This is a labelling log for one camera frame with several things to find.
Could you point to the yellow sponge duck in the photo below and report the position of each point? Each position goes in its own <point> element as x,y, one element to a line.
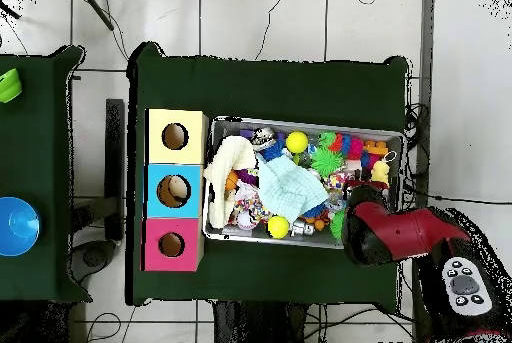
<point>380,171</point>

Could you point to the light blue knit cloth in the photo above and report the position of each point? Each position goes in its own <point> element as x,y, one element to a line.
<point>288,191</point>

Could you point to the cream knit cloth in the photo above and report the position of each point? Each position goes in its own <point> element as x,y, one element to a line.
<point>228,155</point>

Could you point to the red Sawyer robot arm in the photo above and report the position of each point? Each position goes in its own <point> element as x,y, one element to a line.
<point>400,231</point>

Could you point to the clear mesh bin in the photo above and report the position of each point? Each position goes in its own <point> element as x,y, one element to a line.
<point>395,141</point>

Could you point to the wooden box with three holes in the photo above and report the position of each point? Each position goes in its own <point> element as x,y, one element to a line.
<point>158,151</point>

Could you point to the rainbow spiky caterpillar toy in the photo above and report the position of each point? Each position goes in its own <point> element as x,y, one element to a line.
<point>354,147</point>

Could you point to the plain green spiky ball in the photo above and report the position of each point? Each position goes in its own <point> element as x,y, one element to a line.
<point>327,161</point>

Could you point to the green spiky eyed ball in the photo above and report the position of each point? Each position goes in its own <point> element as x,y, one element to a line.
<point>336,225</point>

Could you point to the yellow ball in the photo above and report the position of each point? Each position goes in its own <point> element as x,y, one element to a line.
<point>278,227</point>
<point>296,142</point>

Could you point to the orange toy basketball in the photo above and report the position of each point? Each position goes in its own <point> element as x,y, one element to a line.
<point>232,181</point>

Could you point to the dark green table cloth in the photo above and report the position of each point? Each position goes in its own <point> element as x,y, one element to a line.
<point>272,87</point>

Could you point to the black upright panel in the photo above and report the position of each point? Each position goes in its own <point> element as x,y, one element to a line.
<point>115,159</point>

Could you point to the grey round base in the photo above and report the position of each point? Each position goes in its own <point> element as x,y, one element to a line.
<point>92,257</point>

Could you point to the black tripod leg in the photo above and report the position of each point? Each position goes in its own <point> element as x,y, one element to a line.
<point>10,11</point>
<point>96,8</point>

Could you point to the green covered side table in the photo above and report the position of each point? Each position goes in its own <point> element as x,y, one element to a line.
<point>36,151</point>

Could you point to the blue bowl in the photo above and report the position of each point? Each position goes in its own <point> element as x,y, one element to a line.
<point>18,227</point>

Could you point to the green cup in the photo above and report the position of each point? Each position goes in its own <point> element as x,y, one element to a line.
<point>8,87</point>

